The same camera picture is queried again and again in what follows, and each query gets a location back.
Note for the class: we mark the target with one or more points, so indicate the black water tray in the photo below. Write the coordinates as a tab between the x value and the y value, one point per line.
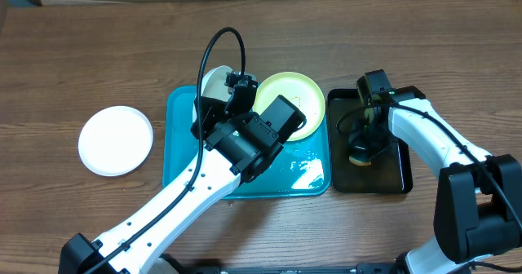
389	173

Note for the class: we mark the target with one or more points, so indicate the teal plastic tray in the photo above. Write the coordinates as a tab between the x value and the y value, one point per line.
302	169

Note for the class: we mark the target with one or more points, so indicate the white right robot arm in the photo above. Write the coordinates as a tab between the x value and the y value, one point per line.
478	202

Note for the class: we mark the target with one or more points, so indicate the yellow-green plate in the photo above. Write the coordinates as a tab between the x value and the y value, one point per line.
301	91

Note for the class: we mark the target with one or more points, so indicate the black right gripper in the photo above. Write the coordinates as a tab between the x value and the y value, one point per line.
359	144

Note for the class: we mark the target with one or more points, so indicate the yellow green sponge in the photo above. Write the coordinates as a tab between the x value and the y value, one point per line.
360	159

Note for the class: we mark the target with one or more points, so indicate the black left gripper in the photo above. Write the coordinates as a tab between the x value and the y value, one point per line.
210	116

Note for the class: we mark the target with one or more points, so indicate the white front plate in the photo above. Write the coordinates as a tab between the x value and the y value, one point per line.
115	141

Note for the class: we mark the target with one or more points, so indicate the white plate with ketchup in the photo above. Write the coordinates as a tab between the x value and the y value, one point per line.
221	74

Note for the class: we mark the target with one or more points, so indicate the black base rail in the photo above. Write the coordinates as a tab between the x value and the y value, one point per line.
361	268

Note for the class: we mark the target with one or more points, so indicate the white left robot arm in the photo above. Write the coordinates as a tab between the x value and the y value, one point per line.
236	145

